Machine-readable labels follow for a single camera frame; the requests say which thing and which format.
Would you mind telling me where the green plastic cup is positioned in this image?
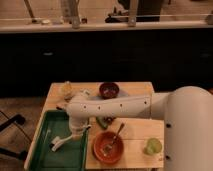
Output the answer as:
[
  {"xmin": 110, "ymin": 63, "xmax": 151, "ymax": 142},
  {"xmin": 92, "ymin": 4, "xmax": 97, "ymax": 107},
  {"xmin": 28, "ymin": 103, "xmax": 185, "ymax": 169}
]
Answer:
[{"xmin": 144, "ymin": 138, "xmax": 162, "ymax": 155}]

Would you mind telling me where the green pepper with food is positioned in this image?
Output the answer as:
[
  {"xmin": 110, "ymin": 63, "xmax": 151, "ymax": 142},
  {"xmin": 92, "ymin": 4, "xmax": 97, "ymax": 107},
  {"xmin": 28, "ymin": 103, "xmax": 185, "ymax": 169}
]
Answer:
[{"xmin": 96, "ymin": 117, "xmax": 115, "ymax": 130}]

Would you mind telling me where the orange bowl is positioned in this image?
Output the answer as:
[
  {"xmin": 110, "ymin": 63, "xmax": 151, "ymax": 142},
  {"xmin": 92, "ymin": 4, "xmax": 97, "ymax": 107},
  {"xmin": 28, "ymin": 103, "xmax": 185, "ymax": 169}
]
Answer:
[{"xmin": 92, "ymin": 131, "xmax": 124, "ymax": 165}]

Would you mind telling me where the black chair base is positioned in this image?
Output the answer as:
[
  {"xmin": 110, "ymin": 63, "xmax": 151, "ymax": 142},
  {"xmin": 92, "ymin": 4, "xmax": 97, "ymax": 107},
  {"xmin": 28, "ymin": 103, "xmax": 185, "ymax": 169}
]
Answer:
[{"xmin": 0, "ymin": 114, "xmax": 28, "ymax": 161}]

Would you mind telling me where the green plastic tray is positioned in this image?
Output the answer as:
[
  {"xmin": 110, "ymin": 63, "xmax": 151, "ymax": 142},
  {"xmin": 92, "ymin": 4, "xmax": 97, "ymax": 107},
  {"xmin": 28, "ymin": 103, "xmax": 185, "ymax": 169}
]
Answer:
[{"xmin": 27, "ymin": 110, "xmax": 88, "ymax": 171}]

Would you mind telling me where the white dish brush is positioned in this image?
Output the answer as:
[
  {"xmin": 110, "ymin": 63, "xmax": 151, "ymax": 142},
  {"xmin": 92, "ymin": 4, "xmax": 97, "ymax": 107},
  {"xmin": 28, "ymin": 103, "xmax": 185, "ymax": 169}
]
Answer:
[{"xmin": 50, "ymin": 125, "xmax": 92, "ymax": 153}]

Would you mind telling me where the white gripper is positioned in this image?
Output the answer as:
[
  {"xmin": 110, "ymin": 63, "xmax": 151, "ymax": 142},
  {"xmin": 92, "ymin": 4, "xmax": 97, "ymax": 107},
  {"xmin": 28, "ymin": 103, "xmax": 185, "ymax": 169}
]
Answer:
[{"xmin": 69, "ymin": 117, "xmax": 88, "ymax": 135}]

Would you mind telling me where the beige bread toy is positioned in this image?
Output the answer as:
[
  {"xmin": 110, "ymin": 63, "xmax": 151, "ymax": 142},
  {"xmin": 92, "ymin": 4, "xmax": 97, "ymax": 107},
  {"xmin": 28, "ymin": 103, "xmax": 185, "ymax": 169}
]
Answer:
[{"xmin": 56, "ymin": 103, "xmax": 68, "ymax": 110}]

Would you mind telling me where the yellow plastic bottle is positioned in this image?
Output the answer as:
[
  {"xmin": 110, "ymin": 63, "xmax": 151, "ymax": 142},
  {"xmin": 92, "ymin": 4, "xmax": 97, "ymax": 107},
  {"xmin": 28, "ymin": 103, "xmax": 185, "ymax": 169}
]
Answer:
[{"xmin": 59, "ymin": 81, "xmax": 72, "ymax": 100}]

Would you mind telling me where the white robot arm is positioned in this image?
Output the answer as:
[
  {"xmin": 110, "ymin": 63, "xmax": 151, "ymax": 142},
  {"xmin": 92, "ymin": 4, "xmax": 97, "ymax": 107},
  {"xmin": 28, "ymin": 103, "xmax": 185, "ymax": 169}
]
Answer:
[{"xmin": 66, "ymin": 86, "xmax": 213, "ymax": 171}]

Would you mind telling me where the dark red bowl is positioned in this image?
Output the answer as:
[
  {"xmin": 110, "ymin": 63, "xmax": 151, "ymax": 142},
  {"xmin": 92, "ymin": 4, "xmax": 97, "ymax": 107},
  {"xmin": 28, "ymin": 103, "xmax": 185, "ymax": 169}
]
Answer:
[{"xmin": 99, "ymin": 82, "xmax": 119, "ymax": 99}]

